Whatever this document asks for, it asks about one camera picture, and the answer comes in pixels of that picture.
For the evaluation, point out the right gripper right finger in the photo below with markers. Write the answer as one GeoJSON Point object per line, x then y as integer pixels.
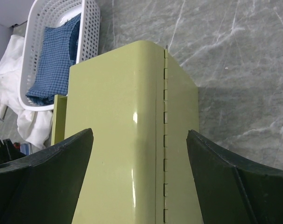
{"type": "Point", "coordinates": [232, 189]}

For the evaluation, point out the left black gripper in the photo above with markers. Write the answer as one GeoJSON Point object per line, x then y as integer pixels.
{"type": "Point", "coordinates": [8, 152]}

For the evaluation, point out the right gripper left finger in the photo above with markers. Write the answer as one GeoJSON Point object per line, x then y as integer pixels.
{"type": "Point", "coordinates": [44, 187]}

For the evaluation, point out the blue red handled screwdriver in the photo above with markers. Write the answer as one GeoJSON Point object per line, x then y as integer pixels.
{"type": "Point", "coordinates": [25, 148]}

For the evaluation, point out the white cloth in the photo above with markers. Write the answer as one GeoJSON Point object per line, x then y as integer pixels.
{"type": "Point", "coordinates": [33, 127]}

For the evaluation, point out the olive green metal drawer box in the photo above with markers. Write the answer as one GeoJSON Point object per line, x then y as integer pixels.
{"type": "Point", "coordinates": [140, 105]}

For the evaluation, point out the blue checkered cloth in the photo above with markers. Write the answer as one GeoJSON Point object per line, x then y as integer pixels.
{"type": "Point", "coordinates": [59, 53]}

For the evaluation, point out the white plastic perforated basket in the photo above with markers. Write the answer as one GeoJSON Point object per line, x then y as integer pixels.
{"type": "Point", "coordinates": [55, 13]}

